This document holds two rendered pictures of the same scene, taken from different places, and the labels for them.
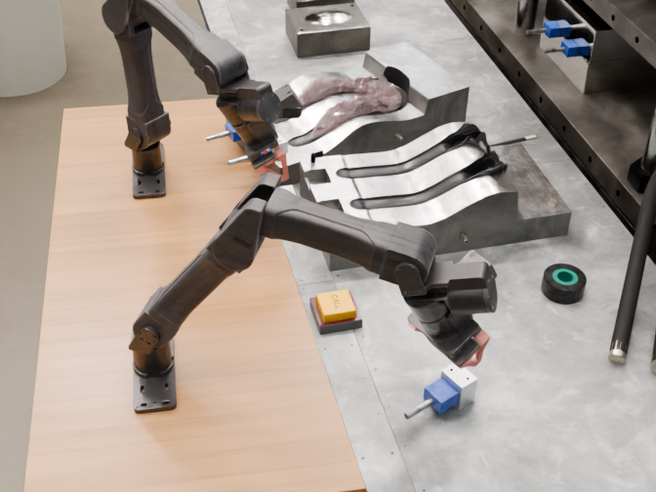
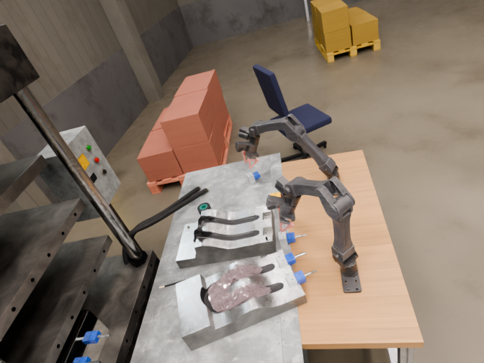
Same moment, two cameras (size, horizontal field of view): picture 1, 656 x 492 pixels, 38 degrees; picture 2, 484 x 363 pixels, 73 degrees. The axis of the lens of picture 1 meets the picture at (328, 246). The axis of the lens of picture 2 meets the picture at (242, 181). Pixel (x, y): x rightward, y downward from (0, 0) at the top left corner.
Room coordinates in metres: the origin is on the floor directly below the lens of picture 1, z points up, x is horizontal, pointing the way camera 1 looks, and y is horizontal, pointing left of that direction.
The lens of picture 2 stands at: (2.61, 0.52, 2.00)
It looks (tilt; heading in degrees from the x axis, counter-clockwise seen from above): 35 degrees down; 208
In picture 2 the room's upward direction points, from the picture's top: 19 degrees counter-clockwise
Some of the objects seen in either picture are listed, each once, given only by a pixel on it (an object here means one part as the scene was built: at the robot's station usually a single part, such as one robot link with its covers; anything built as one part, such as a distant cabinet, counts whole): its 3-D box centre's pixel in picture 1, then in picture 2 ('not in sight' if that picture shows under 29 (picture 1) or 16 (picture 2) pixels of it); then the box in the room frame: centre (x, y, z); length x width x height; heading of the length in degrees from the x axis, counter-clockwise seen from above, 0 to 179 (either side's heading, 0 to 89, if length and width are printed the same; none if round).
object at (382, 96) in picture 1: (348, 95); (235, 285); (1.90, -0.04, 0.90); 0.26 x 0.18 x 0.08; 122
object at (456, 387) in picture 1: (436, 397); (257, 174); (1.05, -0.18, 0.83); 0.13 x 0.05 x 0.05; 127
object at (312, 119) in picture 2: not in sight; (296, 117); (-0.26, -0.19, 0.53); 0.61 x 0.58 x 1.05; 107
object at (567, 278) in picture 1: (563, 283); (204, 209); (1.35, -0.45, 0.82); 0.08 x 0.08 x 0.04
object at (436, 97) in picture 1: (347, 109); (238, 292); (1.91, -0.04, 0.86); 0.50 x 0.26 x 0.11; 122
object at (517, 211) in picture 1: (432, 187); (225, 232); (1.58, -0.21, 0.87); 0.50 x 0.26 x 0.14; 105
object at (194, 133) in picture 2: not in sight; (185, 127); (-0.54, -1.65, 0.41); 1.45 x 0.98 x 0.81; 9
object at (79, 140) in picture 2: not in sight; (127, 240); (1.56, -0.94, 0.74); 0.30 x 0.22 x 1.47; 15
